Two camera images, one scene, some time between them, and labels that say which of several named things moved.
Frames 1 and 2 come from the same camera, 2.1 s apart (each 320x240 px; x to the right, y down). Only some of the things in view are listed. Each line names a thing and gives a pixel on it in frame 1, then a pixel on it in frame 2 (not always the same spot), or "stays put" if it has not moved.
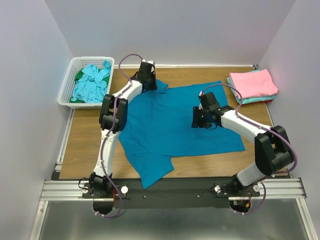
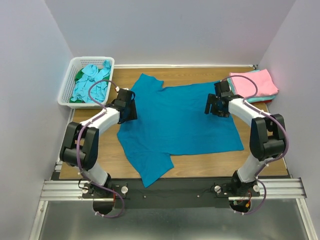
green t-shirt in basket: (80, 76) stays put
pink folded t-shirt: (253, 83) stays put
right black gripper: (196, 121) → (211, 99)
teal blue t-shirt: (159, 127) stays put
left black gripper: (153, 86) → (133, 115)
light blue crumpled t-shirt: (93, 88) stays put
